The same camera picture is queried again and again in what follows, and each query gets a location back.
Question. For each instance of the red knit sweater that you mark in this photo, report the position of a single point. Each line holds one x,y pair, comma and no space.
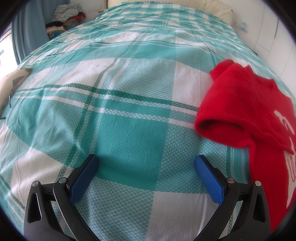
244,110

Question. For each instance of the blue curtain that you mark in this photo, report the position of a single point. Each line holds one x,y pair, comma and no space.
28,28

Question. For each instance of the beige patterned pillow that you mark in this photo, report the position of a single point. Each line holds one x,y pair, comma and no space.
11,83

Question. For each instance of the teal white plaid bedspread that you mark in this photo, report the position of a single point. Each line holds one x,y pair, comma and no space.
127,87

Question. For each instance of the cream padded headboard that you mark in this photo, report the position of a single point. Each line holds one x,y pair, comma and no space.
215,8

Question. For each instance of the white wall socket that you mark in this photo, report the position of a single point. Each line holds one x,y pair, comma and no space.
241,25

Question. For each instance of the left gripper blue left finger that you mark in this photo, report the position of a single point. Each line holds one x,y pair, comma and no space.
40,221

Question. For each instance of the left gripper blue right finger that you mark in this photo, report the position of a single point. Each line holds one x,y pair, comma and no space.
252,222

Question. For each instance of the pile of clothes in corner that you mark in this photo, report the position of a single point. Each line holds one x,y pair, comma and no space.
65,17

